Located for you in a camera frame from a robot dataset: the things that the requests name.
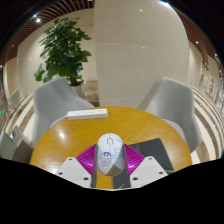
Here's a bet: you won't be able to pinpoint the white printed computer mouse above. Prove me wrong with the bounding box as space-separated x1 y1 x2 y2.
96 132 125 177

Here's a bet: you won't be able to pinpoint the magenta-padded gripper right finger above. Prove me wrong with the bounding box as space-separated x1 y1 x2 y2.
123 143 169 189

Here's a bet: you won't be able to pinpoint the pale distant chair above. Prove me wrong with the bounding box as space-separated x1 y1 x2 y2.
8 88 22 113

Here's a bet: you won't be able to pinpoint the white power strip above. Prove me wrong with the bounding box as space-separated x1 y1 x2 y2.
66 108 109 121

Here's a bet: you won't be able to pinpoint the black mouse pad green lines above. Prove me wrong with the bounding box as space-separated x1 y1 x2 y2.
113 137 175 190

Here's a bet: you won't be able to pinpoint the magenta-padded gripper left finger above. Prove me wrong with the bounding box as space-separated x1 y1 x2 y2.
55 144 98 189

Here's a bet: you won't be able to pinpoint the potted green leafy plant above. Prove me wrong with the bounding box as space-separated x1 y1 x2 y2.
33 17 93 99

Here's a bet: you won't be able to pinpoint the grey shell chair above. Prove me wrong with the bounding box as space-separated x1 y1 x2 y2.
137 76 203 154
31 77 95 146

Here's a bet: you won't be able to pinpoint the grey-green armchair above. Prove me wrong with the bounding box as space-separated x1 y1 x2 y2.
0 124 34 164

